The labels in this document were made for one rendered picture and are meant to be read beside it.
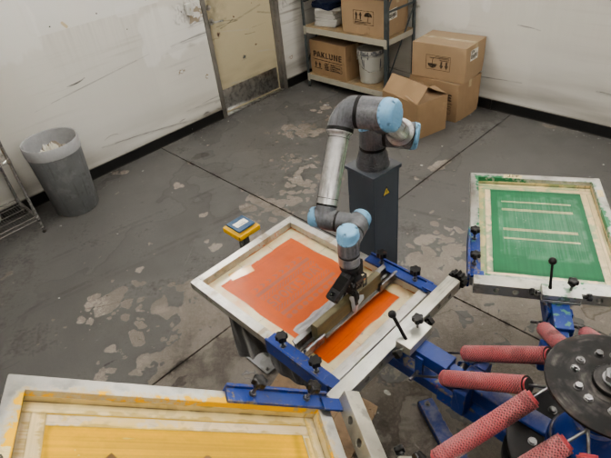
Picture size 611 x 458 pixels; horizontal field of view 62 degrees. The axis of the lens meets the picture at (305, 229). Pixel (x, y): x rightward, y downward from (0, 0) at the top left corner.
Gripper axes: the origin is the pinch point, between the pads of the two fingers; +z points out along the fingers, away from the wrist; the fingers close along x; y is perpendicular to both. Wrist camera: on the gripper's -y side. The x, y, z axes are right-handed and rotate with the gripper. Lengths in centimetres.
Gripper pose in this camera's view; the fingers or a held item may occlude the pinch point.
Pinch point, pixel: (347, 307)
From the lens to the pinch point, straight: 189.5
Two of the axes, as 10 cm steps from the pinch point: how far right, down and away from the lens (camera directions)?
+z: 1.0, 7.9, 6.0
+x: -7.1, -3.7, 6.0
